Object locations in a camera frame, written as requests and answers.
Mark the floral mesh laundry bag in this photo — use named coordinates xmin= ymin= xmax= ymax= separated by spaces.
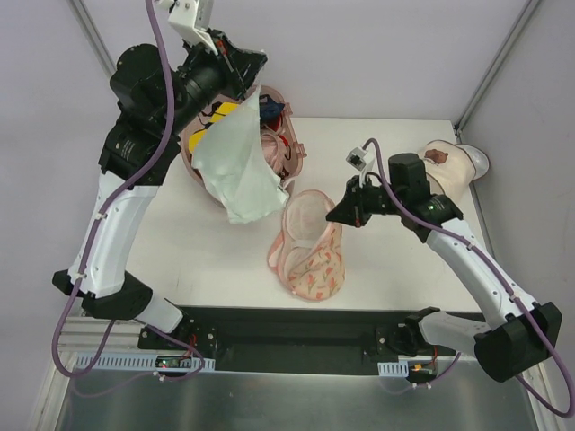
xmin=268 ymin=189 xmax=345 ymax=302

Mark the white bra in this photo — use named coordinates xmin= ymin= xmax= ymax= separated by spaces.
xmin=191 ymin=85 xmax=288 ymax=224

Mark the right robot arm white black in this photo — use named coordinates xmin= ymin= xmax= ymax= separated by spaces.
xmin=326 ymin=148 xmax=562 ymax=383

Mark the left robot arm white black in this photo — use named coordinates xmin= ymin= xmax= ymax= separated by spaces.
xmin=52 ymin=30 xmax=268 ymax=349

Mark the yellow bra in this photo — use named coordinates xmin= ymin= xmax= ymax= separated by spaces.
xmin=186 ymin=102 xmax=238 ymax=154

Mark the navy blue bra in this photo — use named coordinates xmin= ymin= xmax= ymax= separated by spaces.
xmin=259 ymin=94 xmax=285 ymax=122

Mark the cream bear laundry bag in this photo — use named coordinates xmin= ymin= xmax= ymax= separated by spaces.
xmin=422 ymin=140 xmax=476 ymax=201

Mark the pink satin bra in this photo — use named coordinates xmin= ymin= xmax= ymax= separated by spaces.
xmin=261 ymin=129 xmax=291 ymax=179

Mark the pink plastic basket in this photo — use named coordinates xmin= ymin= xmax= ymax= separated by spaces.
xmin=181 ymin=85 xmax=306 ymax=223

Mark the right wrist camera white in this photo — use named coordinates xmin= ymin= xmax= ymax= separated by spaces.
xmin=346 ymin=147 xmax=376 ymax=187

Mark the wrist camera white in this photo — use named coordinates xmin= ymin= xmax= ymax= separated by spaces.
xmin=346 ymin=147 xmax=376 ymax=187
xmin=153 ymin=0 xmax=217 ymax=54

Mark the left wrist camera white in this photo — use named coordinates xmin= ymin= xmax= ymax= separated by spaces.
xmin=153 ymin=0 xmax=217 ymax=54

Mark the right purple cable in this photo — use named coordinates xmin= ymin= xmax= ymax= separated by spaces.
xmin=363 ymin=137 xmax=570 ymax=417

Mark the left aluminium frame post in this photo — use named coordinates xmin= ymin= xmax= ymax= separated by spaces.
xmin=66 ymin=0 xmax=152 ymax=131

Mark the aluminium frame post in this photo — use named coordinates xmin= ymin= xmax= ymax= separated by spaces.
xmin=454 ymin=0 xmax=544 ymax=138
xmin=66 ymin=0 xmax=152 ymax=131

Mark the right white cable duct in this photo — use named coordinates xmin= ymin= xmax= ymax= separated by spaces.
xmin=377 ymin=360 xmax=437 ymax=378

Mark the white cable duct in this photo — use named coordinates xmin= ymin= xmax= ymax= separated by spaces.
xmin=93 ymin=353 xmax=216 ymax=373
xmin=377 ymin=360 xmax=437 ymax=378

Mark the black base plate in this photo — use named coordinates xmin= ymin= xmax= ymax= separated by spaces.
xmin=137 ymin=304 xmax=468 ymax=374

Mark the right aluminium frame post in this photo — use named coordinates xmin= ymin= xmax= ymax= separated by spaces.
xmin=454 ymin=0 xmax=544 ymax=138

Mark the left white cable duct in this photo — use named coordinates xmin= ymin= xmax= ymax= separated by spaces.
xmin=93 ymin=353 xmax=216 ymax=373

